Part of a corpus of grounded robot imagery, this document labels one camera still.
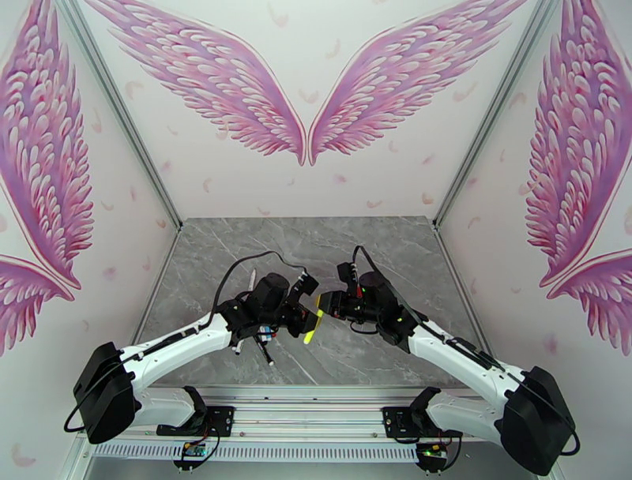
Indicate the yellow highlighter pen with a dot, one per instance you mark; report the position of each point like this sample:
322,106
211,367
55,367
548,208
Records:
310,335

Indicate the black barrel marker white tip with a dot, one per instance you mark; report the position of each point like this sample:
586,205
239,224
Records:
266,353

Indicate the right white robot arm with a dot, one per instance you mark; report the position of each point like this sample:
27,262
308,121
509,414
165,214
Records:
464,355

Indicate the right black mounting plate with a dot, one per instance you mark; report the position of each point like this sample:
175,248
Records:
395,419

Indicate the black mounting plate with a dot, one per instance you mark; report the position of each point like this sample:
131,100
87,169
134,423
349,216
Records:
222,419
395,419

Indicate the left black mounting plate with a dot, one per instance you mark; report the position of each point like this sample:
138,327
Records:
222,419

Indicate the right small circuit board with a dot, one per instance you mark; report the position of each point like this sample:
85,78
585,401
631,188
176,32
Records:
432,450

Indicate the small circuit board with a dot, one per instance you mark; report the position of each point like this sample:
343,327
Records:
193,450
432,450

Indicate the left small circuit board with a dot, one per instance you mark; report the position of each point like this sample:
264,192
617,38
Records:
193,450

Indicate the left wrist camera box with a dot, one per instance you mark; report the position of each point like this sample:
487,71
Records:
306,285

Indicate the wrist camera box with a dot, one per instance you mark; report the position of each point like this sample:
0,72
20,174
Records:
345,274
306,285

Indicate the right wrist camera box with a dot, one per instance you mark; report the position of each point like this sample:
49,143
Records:
345,274

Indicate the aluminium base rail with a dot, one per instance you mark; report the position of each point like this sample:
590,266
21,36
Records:
306,414

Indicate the right aluminium frame post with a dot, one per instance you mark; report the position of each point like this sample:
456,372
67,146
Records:
490,118

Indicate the aluminium frame post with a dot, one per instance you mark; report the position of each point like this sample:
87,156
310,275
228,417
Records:
490,118
124,118

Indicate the left aluminium frame post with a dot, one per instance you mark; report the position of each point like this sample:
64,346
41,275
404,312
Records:
124,118

